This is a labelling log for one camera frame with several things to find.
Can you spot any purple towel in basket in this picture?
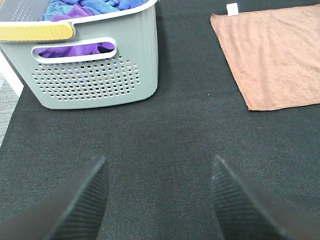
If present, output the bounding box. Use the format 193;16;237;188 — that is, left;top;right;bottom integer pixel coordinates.
35;1;115;58

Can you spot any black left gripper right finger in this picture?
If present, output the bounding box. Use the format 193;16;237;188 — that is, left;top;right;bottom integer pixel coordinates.
210;155;320;240

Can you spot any black table mat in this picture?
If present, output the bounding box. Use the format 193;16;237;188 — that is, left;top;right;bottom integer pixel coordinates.
0;0;320;240

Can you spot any grey perforated laundry basket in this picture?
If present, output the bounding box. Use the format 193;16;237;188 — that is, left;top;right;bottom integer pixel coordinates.
0;0;158;110

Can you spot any brown microfibre towel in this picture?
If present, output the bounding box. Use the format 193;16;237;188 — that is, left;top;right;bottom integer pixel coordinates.
210;4;320;111

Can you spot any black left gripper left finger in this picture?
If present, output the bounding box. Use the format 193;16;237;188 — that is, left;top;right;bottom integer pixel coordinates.
0;156;109;240

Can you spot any blue towel in basket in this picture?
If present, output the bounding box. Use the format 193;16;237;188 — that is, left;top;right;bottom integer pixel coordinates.
40;0;147;22

